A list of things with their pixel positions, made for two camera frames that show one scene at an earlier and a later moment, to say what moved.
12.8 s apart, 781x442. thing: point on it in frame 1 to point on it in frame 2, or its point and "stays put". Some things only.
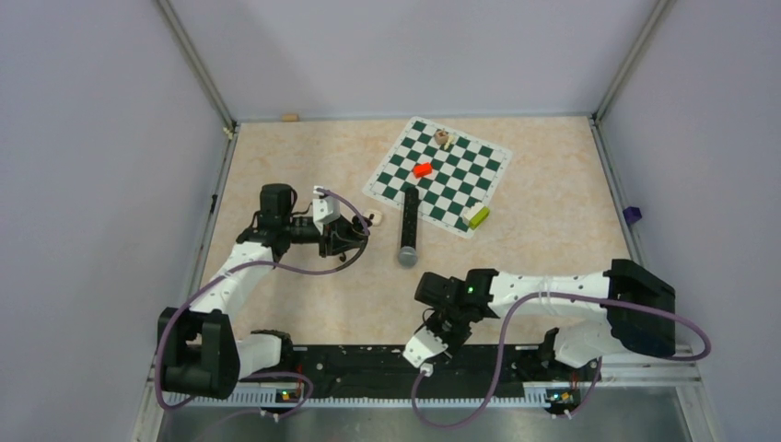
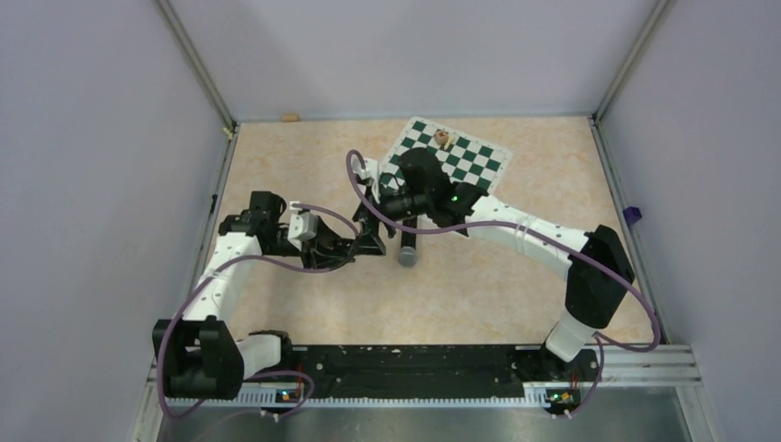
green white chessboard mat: (453, 171) stays put
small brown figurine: (441, 137) stays put
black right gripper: (454, 343) to (370, 242)
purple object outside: (632, 215) stays put
